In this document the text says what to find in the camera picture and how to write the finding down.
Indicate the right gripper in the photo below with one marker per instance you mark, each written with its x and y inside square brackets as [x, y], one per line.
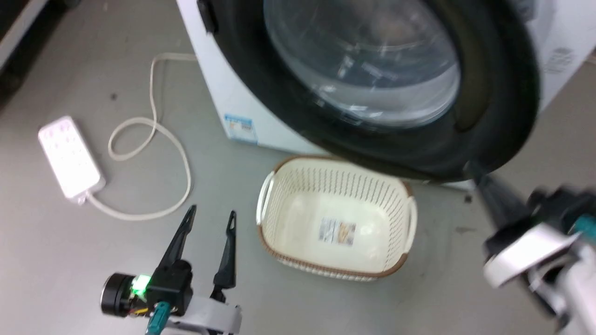
[526, 249]

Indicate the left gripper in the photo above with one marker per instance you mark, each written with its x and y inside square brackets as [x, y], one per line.
[174, 286]

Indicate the black round washer door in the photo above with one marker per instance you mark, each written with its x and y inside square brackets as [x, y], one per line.
[265, 93]

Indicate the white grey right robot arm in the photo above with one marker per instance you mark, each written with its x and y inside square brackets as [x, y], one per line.
[579, 291]

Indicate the white front-load washing machine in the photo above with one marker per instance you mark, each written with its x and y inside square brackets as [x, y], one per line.
[216, 88]

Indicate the cream laundry basket brown rim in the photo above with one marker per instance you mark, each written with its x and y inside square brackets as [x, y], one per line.
[298, 218]

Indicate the blue white energy sticker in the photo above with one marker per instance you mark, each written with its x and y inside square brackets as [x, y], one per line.
[240, 129]

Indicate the paper label inside basket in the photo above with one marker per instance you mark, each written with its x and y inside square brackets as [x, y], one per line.
[337, 231]

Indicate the white power strip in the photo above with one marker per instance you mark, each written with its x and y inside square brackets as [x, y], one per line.
[70, 156]

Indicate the dark furniture with white edge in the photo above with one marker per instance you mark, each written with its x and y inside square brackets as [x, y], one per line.
[18, 28]

